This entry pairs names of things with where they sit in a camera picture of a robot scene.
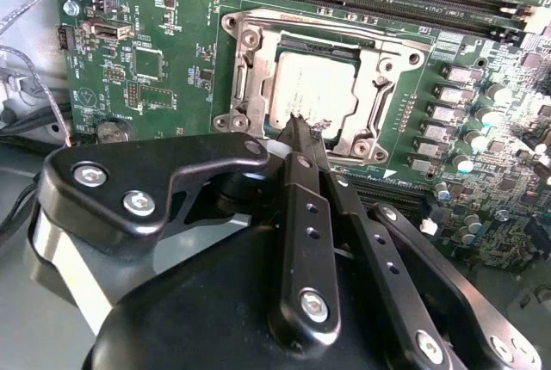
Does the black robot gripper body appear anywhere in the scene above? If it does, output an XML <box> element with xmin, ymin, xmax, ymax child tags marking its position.
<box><xmin>28</xmin><ymin>213</ymin><xmax>417</xmax><ymax>370</ymax></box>

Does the CPU with silver top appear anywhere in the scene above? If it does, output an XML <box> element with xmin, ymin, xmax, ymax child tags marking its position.
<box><xmin>263</xmin><ymin>49</ymin><xmax>362</xmax><ymax>141</ymax></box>

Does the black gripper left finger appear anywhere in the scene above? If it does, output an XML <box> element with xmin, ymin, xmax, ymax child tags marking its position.
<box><xmin>37</xmin><ymin>114</ymin><xmax>342</xmax><ymax>348</ymax></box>

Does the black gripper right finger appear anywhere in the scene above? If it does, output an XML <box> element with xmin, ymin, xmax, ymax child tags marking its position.
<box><xmin>310</xmin><ymin>119</ymin><xmax>544</xmax><ymax>370</ymax></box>

